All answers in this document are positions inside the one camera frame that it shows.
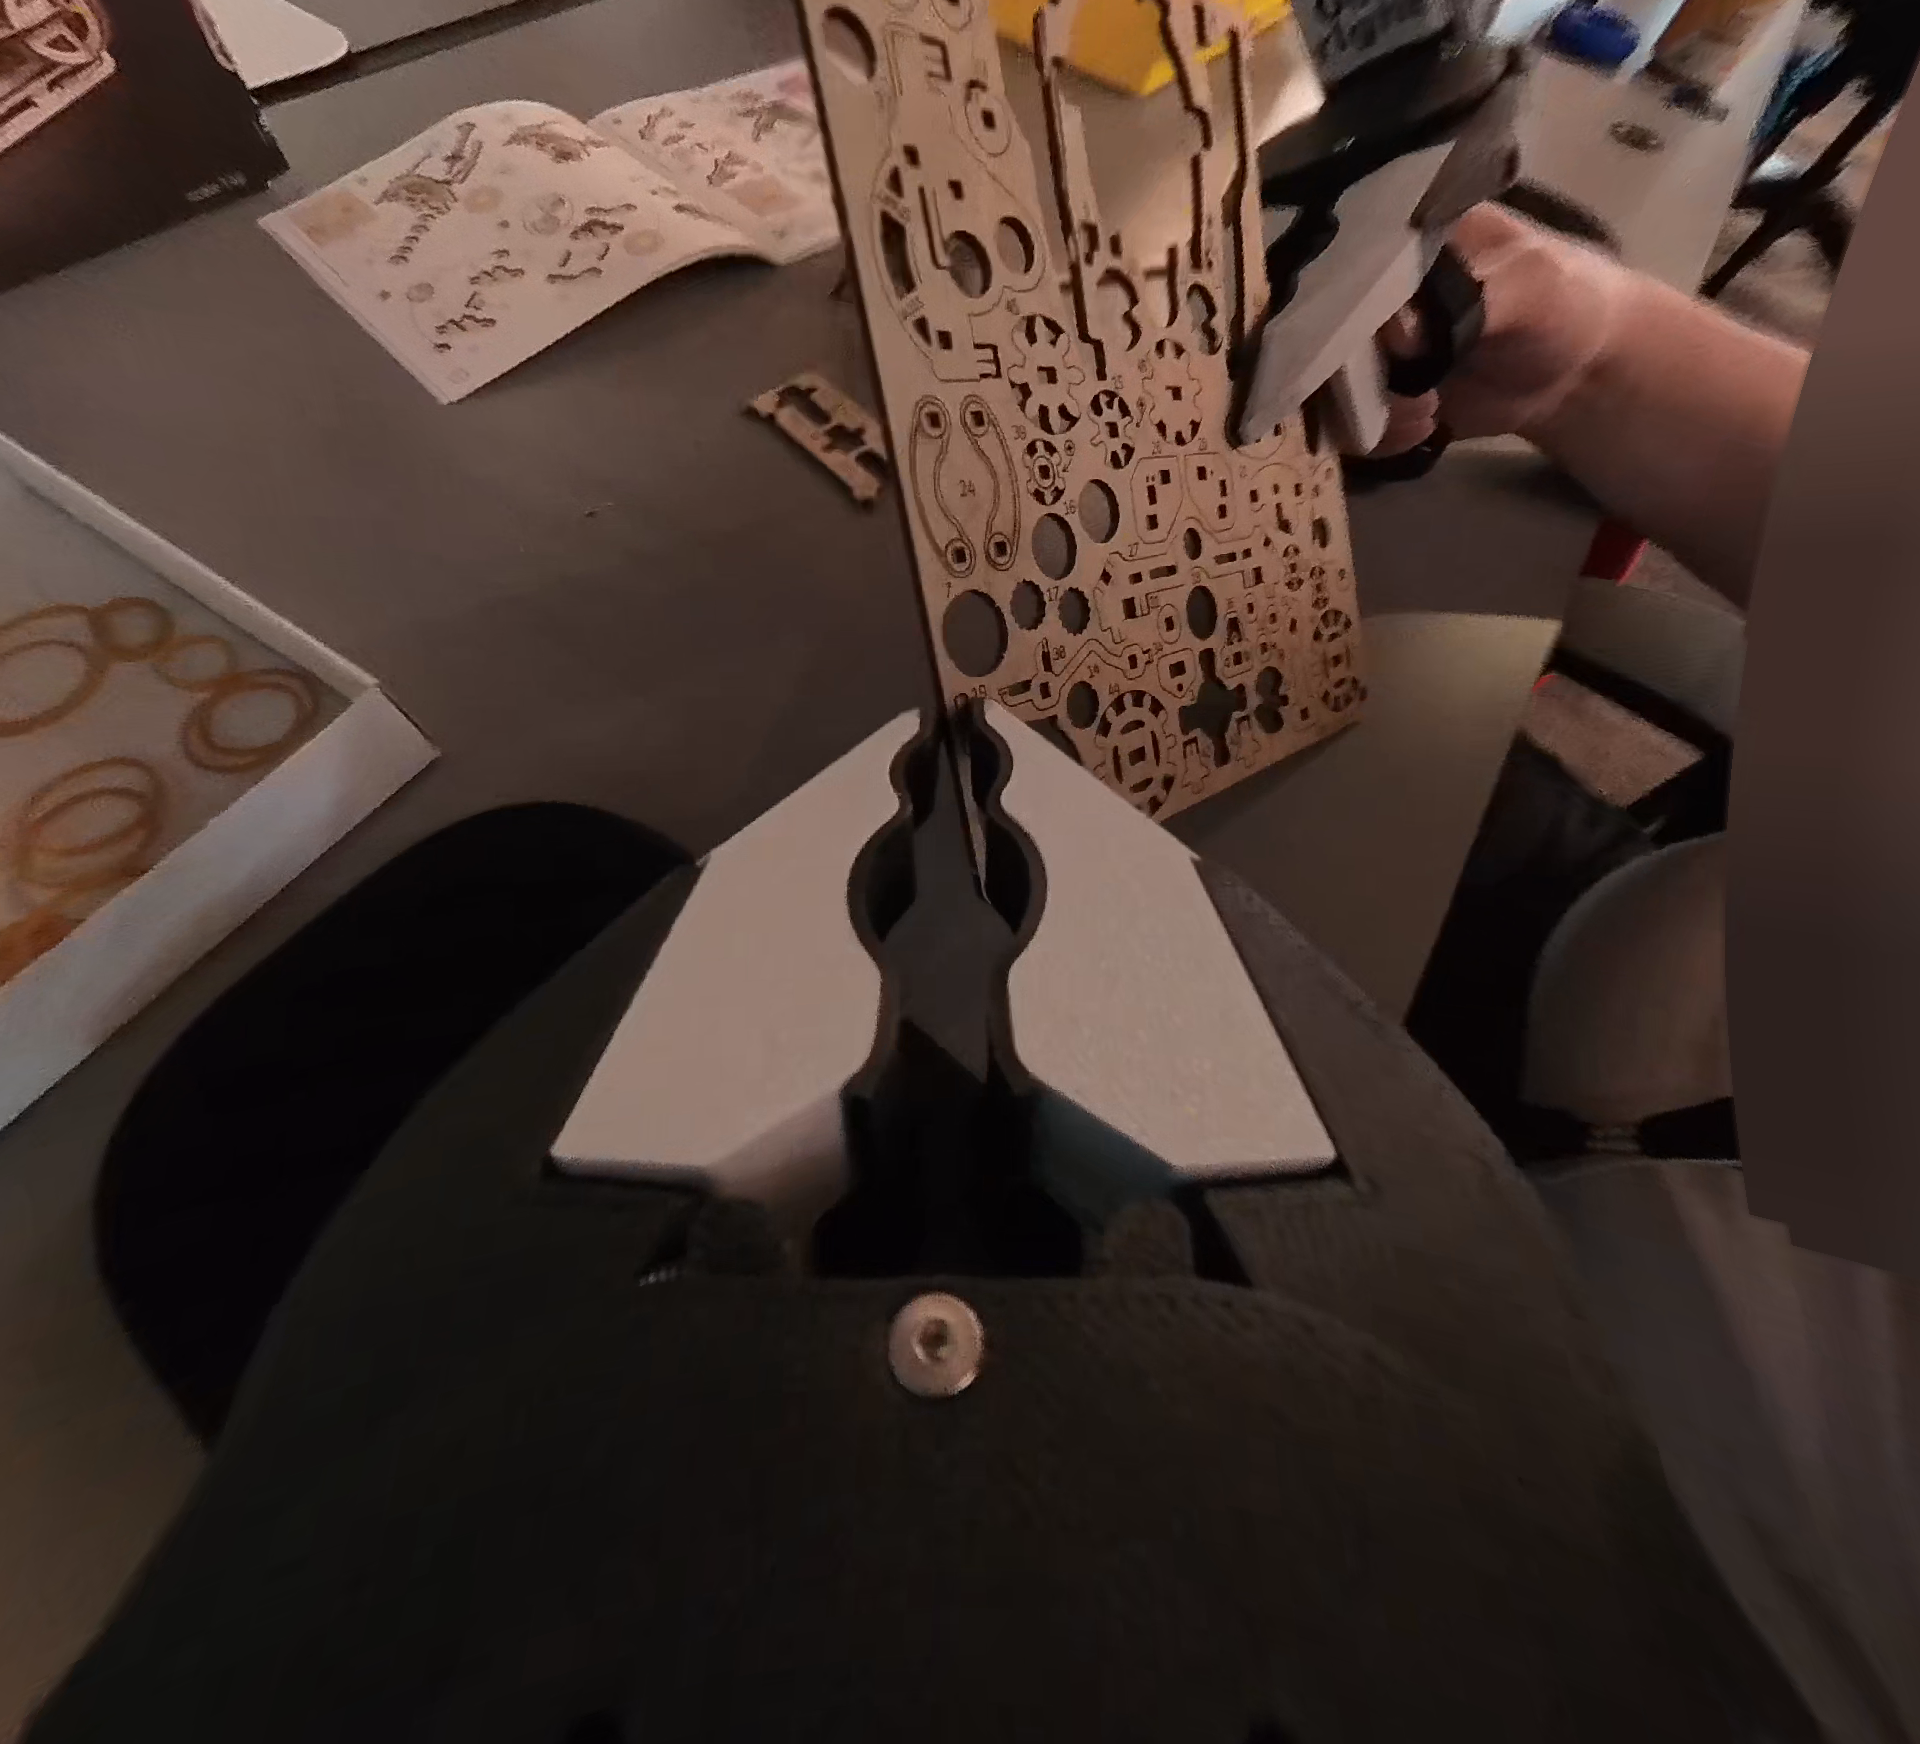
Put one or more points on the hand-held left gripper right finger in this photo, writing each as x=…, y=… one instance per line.
x=1158, y=1009

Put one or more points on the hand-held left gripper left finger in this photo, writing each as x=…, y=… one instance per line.
x=736, y=1009

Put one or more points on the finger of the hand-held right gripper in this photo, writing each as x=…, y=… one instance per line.
x=1359, y=274

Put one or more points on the laser-cut wooden parts sheet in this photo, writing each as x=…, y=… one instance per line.
x=862, y=148

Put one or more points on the long wooden strip part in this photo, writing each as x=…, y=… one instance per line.
x=816, y=425

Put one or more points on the person's right forearm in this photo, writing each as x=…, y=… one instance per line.
x=1696, y=425

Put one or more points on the black model kit box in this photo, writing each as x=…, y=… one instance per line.
x=135, y=167

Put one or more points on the person's right hand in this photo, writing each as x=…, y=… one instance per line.
x=1531, y=317

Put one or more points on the blue lid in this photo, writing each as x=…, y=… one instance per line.
x=1592, y=34

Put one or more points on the black pad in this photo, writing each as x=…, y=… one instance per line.
x=301, y=1022

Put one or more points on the white cardboard tray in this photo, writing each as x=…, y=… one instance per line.
x=362, y=739

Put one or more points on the grey chair armrest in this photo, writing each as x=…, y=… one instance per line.
x=1628, y=962

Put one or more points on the wooden rings in box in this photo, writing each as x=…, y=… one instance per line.
x=135, y=753

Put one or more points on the open instruction booklet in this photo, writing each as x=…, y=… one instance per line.
x=498, y=257

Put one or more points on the white cardboard flap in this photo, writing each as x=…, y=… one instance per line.
x=261, y=17

